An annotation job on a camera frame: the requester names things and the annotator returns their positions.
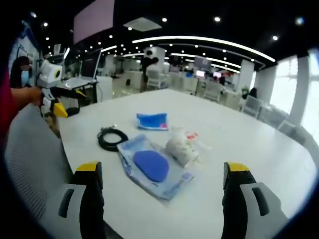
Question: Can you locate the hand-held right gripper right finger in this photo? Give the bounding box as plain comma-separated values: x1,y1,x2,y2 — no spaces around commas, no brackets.
222,161,290,239

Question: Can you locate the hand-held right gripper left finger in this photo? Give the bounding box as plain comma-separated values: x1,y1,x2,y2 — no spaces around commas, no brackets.
47,161,107,239

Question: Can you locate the black cable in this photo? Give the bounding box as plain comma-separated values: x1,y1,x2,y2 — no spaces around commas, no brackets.
97,126,129,152

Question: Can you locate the clear bag with blue pad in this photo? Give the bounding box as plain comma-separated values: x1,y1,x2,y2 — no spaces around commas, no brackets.
117,134,195,202

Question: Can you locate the white roll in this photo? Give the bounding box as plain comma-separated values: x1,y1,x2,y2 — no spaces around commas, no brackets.
165,127,212,167

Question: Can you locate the blue packet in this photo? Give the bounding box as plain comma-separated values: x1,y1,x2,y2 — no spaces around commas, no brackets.
136,113,170,131

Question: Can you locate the clear packet with red print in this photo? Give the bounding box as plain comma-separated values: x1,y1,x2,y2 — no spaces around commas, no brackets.
183,131,200,140

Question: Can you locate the person's left hand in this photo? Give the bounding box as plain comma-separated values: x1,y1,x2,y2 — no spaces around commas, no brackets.
23,86,43,106

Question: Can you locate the black object at table edge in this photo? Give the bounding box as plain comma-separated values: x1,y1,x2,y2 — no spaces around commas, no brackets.
65,107,80,118

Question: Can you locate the monitor on cart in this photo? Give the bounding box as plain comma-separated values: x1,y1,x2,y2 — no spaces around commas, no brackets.
80,48,103,80

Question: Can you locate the person's red sleeve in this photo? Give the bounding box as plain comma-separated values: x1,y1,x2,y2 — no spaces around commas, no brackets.
0,74,19,145

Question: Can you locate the white table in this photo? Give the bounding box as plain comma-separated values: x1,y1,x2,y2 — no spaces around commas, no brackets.
56,88,318,239

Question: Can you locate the white mesh chair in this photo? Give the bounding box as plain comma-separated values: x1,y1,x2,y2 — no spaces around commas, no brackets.
4,103,75,234

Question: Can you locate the hanging pink screen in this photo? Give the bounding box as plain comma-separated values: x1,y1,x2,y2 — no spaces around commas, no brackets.
73,0,115,45

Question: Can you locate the white office chair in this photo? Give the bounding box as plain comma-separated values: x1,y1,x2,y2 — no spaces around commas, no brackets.
242,95,263,118
202,80,223,103
147,69,169,91

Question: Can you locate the ceiling air vent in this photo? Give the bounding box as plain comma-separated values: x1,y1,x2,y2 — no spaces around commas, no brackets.
123,16,162,33

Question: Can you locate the background hanging display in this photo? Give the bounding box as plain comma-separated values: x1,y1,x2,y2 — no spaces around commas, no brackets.
194,55,213,70

